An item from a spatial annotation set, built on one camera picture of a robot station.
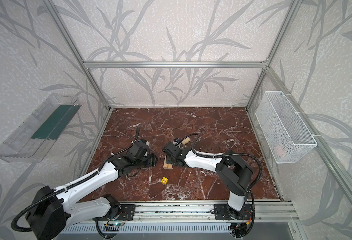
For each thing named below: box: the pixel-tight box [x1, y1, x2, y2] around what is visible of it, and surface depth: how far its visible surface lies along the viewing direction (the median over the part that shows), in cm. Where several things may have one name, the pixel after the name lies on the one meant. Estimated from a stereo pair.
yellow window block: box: [161, 176, 169, 185], surface depth 84 cm
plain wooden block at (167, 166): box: [163, 155, 173, 170], surface depth 89 cm
